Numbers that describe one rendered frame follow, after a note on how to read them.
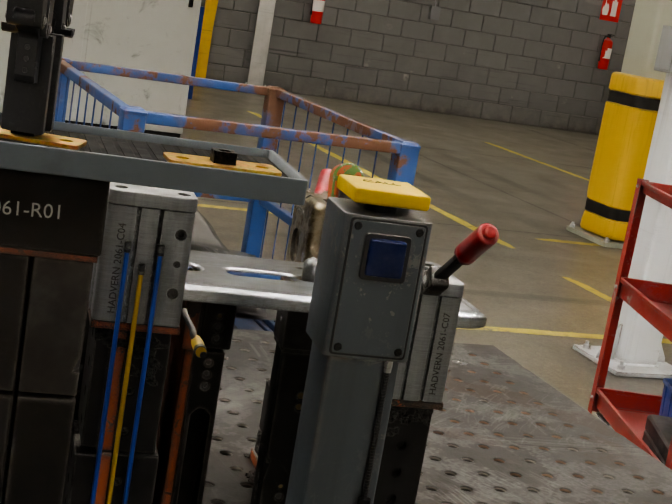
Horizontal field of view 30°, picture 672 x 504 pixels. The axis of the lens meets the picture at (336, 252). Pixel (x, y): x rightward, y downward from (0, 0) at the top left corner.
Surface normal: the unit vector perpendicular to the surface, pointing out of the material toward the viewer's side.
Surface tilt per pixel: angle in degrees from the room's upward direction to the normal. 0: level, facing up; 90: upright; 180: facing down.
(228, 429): 0
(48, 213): 90
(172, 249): 90
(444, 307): 90
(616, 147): 90
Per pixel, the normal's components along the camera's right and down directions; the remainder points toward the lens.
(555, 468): 0.16, -0.97
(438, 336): 0.23, 0.23
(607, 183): -0.92, -0.07
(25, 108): -0.02, 0.20
